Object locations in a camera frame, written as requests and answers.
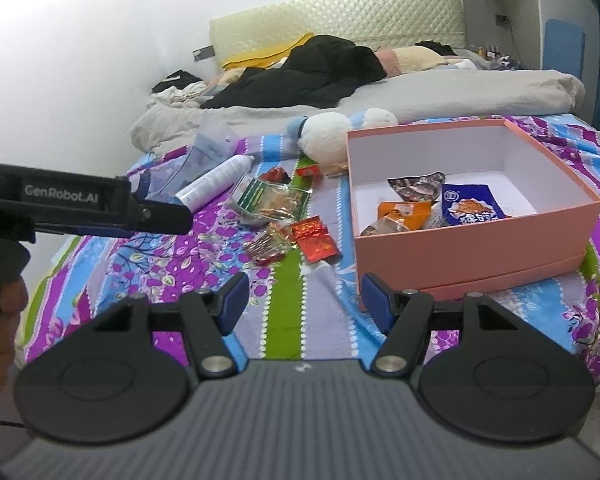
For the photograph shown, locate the cream padded headboard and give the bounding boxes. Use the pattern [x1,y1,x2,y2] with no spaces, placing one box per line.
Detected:
[209,0,463,68]

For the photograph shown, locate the gold striped snack packet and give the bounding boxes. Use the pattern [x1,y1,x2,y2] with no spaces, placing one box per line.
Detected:
[242,221,295,267]

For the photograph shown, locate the orange snack packet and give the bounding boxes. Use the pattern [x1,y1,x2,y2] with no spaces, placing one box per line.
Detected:
[361,201,432,237]

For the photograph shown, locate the grey duvet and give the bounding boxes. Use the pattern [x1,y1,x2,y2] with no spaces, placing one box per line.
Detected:
[130,69,587,153]

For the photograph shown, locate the pink cardboard box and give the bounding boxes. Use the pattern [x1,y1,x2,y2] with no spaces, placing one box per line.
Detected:
[345,116,600,313]

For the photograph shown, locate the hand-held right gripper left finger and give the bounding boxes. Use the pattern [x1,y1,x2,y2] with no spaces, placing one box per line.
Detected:
[91,272,251,378]

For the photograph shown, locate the blue padded board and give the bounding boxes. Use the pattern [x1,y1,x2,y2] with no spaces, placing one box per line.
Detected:
[544,18,587,73]

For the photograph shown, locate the floral striped bed sheet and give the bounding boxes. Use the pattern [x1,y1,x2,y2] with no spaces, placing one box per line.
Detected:
[22,115,600,393]

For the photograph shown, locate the dark brown snack packet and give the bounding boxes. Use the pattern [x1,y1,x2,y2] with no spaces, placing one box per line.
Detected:
[386,171,447,202]

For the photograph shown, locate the blue snack packet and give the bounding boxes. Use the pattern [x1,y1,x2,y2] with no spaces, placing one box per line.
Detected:
[440,183,512,227]

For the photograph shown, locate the white spray can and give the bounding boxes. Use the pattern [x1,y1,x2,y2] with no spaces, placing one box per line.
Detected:
[175,154,256,213]

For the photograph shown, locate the white and blue plush toy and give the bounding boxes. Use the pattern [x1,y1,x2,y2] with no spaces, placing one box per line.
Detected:
[287,108,398,166]

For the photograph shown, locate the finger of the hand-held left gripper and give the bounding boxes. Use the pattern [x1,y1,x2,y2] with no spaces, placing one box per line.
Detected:
[130,199,193,236]

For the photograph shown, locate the pink and beige pillow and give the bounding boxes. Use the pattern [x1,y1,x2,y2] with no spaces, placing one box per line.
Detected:
[375,46,446,78]

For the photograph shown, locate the black jacket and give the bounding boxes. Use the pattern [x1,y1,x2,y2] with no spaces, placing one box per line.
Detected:
[200,35,388,110]

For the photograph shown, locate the red foil snack packet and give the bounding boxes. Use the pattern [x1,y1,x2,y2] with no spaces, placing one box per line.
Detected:
[291,216,342,264]

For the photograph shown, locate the person's left hand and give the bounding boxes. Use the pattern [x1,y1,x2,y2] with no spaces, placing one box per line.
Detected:
[0,275,28,403]

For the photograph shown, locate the green and white snack packet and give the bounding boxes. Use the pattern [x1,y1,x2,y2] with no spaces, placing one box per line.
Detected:
[228,176,314,224]

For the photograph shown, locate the yellow cloth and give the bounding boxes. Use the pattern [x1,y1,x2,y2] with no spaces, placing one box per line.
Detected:
[222,32,315,70]

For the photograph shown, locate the row of small bottles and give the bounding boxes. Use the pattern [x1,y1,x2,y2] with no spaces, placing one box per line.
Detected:
[467,44,501,61]

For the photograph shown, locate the clear plastic zip bag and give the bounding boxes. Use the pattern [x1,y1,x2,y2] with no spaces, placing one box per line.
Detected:
[127,120,238,206]

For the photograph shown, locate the small dark red snack packet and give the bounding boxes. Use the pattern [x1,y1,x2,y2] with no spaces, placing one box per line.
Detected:
[257,166,291,184]

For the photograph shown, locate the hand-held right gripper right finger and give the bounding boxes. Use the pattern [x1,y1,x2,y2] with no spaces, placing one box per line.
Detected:
[361,272,518,377]

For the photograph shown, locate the pile of clothes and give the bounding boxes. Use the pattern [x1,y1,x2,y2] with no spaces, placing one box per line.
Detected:
[147,69,208,108]

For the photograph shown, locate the small black garment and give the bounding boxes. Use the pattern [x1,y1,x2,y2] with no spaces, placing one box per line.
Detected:
[415,40,456,58]

